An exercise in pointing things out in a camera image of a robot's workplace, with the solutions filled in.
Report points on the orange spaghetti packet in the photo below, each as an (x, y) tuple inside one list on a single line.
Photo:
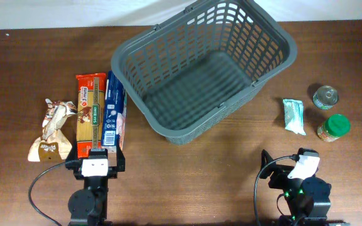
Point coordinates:
[(90, 112)]

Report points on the mint green wipes packet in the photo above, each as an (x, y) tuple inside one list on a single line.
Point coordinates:
[(294, 116)]

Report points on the brown white snack bag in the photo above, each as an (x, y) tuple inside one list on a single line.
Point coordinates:
[(52, 145)]

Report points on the blue cardboard food box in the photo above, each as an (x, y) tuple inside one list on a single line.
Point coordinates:
[(113, 128)]

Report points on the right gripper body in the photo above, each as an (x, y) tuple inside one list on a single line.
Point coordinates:
[(281, 171)]

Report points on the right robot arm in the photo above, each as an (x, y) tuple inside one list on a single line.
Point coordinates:
[(306, 195)]

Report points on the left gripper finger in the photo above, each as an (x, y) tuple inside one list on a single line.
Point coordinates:
[(73, 153), (119, 154)]

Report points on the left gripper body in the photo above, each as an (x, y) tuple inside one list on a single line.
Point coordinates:
[(112, 171)]

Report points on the glass jar green lid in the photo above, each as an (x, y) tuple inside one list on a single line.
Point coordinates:
[(333, 128)]

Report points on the grey plastic shopping basket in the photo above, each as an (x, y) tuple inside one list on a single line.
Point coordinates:
[(194, 69)]

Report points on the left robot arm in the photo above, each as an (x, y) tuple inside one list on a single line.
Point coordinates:
[(88, 206)]

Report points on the tin can green label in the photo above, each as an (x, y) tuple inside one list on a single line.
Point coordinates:
[(325, 97)]

